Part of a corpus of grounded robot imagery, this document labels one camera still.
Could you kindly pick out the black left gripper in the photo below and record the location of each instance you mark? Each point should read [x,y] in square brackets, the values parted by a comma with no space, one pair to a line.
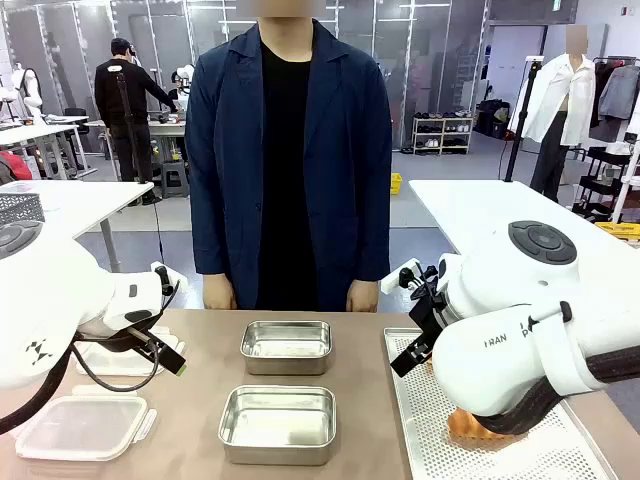
[125,340]

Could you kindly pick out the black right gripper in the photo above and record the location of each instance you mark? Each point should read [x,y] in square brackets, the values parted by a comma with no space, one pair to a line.
[430,312]

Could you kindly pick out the clear plastic clip lid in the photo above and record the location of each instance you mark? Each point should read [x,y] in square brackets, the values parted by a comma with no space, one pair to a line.
[82,425]
[112,362]

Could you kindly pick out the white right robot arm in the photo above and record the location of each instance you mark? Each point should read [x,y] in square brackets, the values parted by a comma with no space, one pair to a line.
[520,325]

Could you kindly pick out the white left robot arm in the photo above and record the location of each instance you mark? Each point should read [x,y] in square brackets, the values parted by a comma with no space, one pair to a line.
[45,300]

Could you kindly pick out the small steel container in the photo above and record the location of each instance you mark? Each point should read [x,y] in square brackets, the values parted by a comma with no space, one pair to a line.
[286,347]

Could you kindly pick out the large steel container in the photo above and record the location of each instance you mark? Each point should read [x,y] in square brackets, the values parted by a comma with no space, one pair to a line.
[277,425]

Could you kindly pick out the person's left hand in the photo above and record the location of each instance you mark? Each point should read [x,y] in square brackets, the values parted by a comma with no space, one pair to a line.
[362,297]

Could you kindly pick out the person's right hand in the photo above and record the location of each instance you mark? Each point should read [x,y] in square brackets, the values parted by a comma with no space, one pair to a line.
[219,294]

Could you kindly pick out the perforated metal baking tray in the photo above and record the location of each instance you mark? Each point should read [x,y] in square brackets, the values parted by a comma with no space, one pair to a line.
[430,430]

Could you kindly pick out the large white rounded table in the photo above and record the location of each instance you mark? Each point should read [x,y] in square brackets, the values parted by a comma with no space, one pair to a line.
[465,210]

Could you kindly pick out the yellow plastic crate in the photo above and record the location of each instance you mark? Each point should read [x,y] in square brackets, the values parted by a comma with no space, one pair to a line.
[396,184]

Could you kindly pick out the grey plastic stool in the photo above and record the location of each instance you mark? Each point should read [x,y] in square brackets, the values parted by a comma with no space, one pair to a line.
[175,180]

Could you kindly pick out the white side table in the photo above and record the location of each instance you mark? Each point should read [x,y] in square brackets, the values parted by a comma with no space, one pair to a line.
[75,205]

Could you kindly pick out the grey mesh basket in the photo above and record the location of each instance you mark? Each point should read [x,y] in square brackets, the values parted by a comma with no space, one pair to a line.
[20,207]

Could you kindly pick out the person in navy jacket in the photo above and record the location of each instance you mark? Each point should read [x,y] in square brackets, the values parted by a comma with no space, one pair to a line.
[287,175]

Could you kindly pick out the wooden shoe rack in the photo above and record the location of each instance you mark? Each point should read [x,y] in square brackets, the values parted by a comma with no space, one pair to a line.
[442,135]

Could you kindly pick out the thin black tripod stand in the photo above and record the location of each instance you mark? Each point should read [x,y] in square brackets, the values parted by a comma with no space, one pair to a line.
[131,125]

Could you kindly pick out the flat yellow crate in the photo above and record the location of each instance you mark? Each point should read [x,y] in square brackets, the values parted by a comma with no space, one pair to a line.
[620,231]

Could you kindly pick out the red bag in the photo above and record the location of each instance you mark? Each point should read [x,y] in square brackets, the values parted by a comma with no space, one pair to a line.
[12,167]

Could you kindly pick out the black luggage bags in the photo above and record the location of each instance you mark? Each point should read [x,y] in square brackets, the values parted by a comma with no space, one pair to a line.
[492,119]

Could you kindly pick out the background person in black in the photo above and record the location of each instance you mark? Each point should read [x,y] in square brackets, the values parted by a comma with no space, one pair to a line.
[122,110]

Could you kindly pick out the black rolling cart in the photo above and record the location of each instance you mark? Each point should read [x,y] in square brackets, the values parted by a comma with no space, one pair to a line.
[602,175]

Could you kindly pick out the white background desk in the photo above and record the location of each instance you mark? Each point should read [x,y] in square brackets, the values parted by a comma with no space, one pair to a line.
[35,132]

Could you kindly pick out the mannequin with white shirt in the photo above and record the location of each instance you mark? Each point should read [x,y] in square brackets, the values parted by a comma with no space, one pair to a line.
[560,100]

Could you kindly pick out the white humanoid robot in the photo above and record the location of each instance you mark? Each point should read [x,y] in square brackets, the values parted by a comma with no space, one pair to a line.
[29,92]

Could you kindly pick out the grey hanging jacket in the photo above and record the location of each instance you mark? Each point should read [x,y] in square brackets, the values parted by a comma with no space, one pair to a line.
[620,92]

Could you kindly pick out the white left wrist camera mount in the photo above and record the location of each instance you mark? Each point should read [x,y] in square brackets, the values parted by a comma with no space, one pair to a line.
[172,280]

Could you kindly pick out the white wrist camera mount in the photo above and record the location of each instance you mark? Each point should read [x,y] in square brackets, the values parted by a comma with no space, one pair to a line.
[172,280]
[397,277]

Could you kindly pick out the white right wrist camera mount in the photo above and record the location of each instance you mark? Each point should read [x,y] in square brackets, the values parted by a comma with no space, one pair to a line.
[397,277]

